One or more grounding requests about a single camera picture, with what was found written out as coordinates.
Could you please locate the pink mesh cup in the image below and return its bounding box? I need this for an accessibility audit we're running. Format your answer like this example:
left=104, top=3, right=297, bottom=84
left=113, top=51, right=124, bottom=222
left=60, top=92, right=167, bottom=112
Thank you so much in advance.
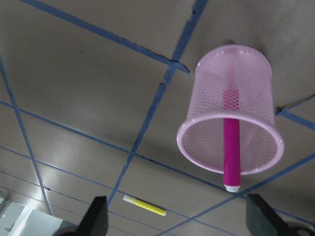
left=177, top=44, right=284, bottom=175

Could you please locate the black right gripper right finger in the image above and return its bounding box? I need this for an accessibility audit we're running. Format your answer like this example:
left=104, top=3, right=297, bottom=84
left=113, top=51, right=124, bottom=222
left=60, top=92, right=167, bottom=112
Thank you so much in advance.
left=246, top=194, right=293, bottom=236

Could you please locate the pink highlighter pen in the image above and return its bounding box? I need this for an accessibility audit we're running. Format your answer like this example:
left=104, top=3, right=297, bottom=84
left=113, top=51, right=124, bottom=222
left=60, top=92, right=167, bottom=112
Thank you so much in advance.
left=222, top=65, right=241, bottom=193

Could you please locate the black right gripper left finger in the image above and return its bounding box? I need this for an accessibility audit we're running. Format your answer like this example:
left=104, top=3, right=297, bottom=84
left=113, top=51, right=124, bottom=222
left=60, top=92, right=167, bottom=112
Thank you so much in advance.
left=78, top=196, right=109, bottom=236

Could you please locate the yellow highlighter pen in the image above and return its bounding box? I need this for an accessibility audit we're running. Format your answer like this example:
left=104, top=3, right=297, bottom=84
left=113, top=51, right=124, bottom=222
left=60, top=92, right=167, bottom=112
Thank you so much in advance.
left=123, top=194, right=166, bottom=216

